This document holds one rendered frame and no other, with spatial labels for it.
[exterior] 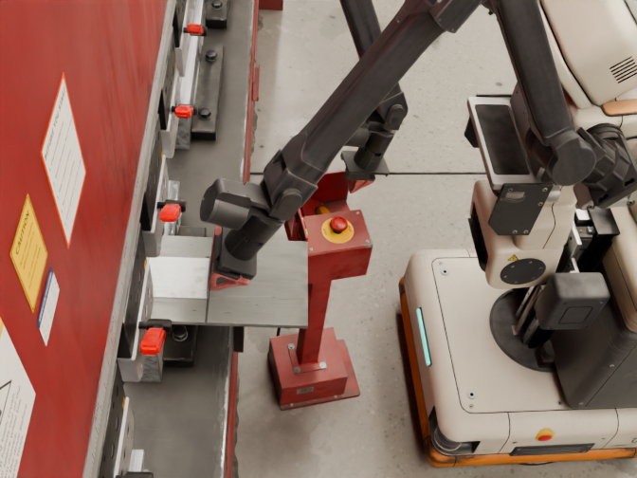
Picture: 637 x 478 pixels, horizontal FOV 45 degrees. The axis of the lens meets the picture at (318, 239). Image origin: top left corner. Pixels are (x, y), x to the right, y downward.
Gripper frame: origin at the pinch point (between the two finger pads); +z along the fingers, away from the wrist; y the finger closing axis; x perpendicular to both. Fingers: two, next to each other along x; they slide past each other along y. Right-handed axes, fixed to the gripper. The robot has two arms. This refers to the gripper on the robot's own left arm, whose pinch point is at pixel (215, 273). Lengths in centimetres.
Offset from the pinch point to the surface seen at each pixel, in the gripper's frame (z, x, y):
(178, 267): 3.9, -5.3, -1.8
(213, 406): 12.2, 6.8, 18.2
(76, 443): -35, -28, 50
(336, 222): 6.6, 30.8, -28.9
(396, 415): 67, 91, -22
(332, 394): 73, 73, -27
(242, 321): -1.1, 5.0, 8.8
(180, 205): -20.3, -15.1, 6.0
